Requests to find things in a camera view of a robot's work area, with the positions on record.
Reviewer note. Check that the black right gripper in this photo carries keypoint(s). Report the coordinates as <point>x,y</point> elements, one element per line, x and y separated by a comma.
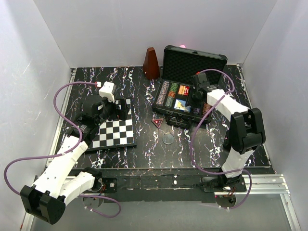
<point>198,105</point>

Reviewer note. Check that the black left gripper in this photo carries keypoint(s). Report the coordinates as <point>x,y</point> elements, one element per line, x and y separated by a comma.
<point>121,113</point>

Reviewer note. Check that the brown black chip stack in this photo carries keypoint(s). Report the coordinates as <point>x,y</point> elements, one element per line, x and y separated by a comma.
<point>206,108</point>

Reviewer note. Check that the purple black chip stack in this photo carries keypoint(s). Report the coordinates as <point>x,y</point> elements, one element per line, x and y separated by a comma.
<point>196,111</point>

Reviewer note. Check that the red playing card box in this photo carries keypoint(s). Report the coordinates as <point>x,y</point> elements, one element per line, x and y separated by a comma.
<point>183,90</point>

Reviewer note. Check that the blue playing card box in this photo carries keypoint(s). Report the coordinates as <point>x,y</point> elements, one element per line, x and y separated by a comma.
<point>181,105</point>

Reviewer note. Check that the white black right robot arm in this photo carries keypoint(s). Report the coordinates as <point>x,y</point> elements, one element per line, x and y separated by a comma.
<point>246,131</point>

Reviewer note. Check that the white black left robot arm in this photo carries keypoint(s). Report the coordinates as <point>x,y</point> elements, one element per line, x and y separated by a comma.
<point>48,196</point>

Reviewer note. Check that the black white chessboard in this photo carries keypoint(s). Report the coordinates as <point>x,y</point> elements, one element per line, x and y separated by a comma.
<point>116,133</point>

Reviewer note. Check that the black poker chip case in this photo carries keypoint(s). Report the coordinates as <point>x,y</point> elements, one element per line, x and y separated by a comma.
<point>179,65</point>

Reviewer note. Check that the green yellow chip stack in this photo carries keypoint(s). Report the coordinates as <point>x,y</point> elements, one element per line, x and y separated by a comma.
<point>173,89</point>

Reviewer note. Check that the pink grey chip stack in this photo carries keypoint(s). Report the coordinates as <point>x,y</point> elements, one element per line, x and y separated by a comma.
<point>162,93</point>

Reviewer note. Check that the black red all-in triangle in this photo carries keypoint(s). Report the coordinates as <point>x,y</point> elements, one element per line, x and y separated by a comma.
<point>157,122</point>

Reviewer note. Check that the brown wooden metronome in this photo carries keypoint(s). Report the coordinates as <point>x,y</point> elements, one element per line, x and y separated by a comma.
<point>150,65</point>

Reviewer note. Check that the clear round dealer button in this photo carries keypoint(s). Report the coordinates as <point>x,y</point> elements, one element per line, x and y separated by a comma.
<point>168,138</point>

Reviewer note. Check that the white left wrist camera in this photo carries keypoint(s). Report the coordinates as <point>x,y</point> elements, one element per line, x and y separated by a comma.
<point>108,91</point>

